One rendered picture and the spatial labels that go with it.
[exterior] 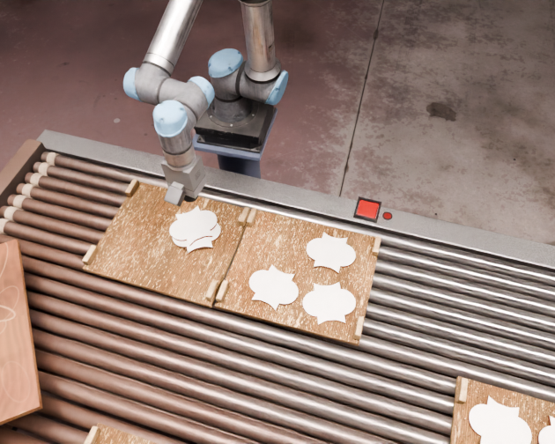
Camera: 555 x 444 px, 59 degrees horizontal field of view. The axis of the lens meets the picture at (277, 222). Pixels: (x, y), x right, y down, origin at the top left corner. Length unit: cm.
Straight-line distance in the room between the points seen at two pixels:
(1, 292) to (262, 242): 72
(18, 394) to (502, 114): 302
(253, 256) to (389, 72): 235
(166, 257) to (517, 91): 277
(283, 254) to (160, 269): 36
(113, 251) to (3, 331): 37
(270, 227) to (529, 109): 240
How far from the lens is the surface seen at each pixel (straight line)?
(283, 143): 306
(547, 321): 157
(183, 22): 136
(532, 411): 144
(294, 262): 147
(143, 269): 152
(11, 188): 188
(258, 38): 151
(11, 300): 148
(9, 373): 140
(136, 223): 162
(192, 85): 126
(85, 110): 352
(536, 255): 168
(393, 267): 151
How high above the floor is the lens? 221
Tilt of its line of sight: 55 degrees down
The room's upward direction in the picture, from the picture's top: 2 degrees counter-clockwise
